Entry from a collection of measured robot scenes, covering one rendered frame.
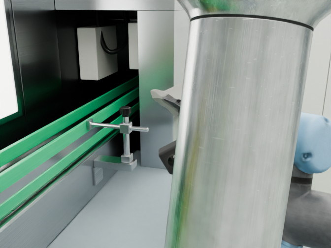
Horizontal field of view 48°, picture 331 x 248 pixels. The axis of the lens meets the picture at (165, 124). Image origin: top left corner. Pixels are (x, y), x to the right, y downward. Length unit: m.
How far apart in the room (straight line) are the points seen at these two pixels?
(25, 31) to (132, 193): 0.53
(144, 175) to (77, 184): 0.28
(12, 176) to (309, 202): 0.53
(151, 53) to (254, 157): 0.89
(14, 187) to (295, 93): 0.63
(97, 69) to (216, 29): 1.10
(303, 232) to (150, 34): 0.76
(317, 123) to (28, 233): 0.59
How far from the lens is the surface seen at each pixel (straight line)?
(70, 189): 0.93
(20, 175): 0.79
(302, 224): 0.51
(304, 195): 0.52
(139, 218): 0.96
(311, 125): 0.48
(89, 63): 1.33
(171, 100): 0.66
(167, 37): 1.09
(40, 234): 0.86
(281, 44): 0.24
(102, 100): 1.26
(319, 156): 0.50
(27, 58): 1.11
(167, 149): 0.61
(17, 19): 1.08
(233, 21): 0.24
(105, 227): 0.94
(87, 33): 1.32
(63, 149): 0.92
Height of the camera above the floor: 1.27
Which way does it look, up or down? 19 degrees down
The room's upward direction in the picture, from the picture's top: straight up
